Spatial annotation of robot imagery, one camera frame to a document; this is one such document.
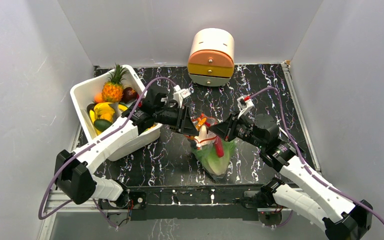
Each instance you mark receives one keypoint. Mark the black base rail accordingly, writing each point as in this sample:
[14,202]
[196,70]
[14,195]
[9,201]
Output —
[197,202]

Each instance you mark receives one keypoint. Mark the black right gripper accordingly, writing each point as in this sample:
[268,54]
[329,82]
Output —
[230,127]

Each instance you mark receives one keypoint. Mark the white toy mushroom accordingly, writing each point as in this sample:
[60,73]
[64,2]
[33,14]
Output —
[205,137]

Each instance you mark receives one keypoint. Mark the clear zip bag orange zipper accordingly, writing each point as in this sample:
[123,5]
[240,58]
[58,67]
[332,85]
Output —
[210,121]

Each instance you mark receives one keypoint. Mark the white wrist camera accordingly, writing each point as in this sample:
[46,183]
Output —
[180,94]
[245,104]

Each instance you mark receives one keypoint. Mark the green toy lettuce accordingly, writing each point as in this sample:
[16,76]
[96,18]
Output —
[212,164]

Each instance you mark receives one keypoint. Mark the white plastic food bin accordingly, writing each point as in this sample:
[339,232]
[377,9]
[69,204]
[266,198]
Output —
[83,93]

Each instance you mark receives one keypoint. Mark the dark green toy avocado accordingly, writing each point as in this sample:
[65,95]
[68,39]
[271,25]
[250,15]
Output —
[102,124]

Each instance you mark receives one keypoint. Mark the yellow toy banana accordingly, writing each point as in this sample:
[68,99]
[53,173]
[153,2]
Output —
[103,110]

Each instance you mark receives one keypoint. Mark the toy peach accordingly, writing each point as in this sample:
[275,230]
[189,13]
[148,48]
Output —
[98,98]

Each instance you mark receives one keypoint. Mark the dark brown toy mangosteen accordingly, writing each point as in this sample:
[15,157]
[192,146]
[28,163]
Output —
[129,95]

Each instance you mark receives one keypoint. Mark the grey toy fish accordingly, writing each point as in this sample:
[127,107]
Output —
[117,111]

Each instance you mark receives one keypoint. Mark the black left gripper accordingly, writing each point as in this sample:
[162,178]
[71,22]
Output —
[187,127]

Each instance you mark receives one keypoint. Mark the orange toy roast chicken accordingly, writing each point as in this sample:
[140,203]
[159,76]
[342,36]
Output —
[201,121]

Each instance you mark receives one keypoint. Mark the toy pineapple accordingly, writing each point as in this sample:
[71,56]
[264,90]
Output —
[113,89]

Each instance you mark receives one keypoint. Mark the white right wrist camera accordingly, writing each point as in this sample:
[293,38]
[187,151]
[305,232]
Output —
[245,104]

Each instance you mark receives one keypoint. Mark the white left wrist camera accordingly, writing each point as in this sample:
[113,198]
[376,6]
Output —
[180,94]

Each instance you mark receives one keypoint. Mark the red toy chili pepper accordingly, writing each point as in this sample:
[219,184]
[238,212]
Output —
[218,146]

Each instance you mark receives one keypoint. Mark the round pastel drawer cabinet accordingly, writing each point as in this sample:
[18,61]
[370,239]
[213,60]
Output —
[211,58]

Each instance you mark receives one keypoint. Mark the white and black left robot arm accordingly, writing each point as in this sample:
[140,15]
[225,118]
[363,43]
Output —
[75,171]

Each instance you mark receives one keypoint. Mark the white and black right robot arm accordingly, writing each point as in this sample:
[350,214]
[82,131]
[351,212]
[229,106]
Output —
[319,202]

